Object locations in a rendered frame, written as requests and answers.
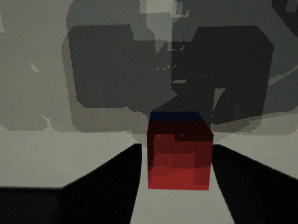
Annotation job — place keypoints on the dark blue toy brick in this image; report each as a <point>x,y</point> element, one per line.
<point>175,116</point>

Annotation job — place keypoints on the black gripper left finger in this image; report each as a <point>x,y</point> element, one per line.
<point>106,195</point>

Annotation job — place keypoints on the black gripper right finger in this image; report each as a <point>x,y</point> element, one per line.
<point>254,193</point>

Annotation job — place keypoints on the red block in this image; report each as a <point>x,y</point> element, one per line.
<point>179,155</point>

